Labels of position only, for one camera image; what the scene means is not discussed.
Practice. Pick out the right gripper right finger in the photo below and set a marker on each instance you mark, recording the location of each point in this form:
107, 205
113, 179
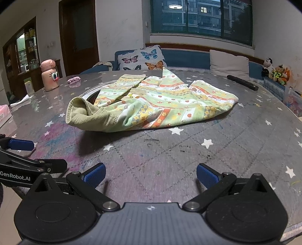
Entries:
217, 185

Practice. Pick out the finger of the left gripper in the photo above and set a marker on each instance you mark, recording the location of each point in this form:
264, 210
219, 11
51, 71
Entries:
17, 144
53, 165

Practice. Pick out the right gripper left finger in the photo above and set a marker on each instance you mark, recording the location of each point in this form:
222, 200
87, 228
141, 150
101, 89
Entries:
84, 184

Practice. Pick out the green patterned child shirt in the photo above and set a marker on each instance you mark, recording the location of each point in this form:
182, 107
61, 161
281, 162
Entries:
136, 102

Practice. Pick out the pink tissue pack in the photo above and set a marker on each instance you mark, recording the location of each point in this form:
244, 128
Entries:
5, 114

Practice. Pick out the white paper sheet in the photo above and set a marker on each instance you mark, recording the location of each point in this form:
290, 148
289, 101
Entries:
27, 97

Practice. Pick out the round built-in induction cooker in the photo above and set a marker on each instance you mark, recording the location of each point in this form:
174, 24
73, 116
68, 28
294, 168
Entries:
92, 94

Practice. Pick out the pink cartoon water bottle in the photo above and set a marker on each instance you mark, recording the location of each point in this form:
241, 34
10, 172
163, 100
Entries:
50, 75

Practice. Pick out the dark wooden cabinet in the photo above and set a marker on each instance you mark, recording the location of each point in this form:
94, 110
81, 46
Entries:
31, 42

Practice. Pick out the pink hair scrunchie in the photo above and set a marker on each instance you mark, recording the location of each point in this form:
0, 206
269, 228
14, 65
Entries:
74, 80

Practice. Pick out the black remote control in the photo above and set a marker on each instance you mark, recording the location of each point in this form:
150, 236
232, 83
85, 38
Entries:
243, 82

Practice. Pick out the clear plastic toy box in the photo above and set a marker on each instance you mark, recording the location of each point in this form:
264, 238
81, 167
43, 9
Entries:
293, 101

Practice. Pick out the beige cloth on sofa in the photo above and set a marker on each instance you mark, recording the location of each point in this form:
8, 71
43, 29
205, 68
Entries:
104, 66

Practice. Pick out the beige cushion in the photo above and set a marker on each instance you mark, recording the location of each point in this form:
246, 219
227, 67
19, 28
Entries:
224, 64

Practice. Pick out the bear plush toy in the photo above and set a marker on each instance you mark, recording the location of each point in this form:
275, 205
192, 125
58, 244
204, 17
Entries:
279, 75

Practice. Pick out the panda plush toy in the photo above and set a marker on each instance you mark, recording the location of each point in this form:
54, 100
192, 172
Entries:
267, 67

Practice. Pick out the orange plush toy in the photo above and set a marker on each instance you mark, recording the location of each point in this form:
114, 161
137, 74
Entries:
288, 74

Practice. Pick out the blue sofa bench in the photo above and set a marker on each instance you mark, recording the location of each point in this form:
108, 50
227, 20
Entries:
201, 60

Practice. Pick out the dark wooden door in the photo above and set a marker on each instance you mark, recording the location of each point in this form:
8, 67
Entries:
77, 25

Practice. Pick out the butterfly print pillow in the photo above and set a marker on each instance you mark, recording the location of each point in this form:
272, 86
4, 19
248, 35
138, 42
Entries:
148, 58

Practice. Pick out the large dark window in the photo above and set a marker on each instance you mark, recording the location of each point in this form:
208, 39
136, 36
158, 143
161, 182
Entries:
230, 19

